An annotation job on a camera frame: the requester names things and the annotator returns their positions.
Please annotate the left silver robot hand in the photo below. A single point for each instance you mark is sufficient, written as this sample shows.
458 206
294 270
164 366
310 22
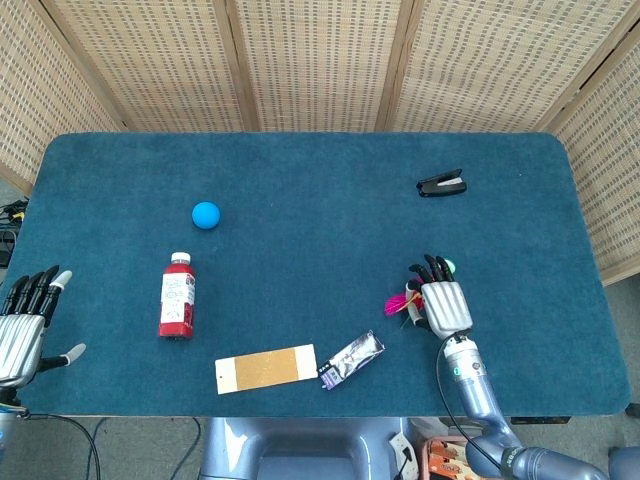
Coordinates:
17 340

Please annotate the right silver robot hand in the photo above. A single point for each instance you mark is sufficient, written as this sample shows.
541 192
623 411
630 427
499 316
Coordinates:
445 307

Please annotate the black stapler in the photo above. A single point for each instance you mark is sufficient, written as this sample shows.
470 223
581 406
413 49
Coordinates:
442 185

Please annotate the white card with cork panel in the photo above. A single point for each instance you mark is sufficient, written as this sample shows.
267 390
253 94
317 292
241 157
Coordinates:
266 369

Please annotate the blue ball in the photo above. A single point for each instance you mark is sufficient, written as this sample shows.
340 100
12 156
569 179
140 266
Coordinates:
206 216

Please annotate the silver foil packet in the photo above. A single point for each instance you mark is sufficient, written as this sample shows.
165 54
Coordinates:
350 359

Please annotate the red drink bottle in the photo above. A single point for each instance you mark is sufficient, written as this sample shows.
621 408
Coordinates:
177 297

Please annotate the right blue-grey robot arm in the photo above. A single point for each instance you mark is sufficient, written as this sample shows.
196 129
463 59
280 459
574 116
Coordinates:
500 415

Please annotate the woven bamboo folding screen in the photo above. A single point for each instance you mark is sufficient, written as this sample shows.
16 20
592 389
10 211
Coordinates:
320 65

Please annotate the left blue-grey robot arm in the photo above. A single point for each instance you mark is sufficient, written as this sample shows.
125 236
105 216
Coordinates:
6 425

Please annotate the pink patterned basket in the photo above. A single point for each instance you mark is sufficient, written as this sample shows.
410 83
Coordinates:
445 457

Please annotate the pink feather shuttlecock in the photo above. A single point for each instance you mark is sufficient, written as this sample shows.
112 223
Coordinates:
400 302

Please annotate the black electronics pile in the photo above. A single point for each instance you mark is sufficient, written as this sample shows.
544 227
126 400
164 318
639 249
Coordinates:
9 225

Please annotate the white power strip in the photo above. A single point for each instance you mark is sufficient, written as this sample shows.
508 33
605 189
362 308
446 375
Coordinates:
403 452

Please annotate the blue felt table mat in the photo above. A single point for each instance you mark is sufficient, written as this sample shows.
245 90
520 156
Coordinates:
310 270

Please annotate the blue-grey robot torso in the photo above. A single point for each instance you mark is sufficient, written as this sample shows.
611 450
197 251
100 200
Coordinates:
305 450

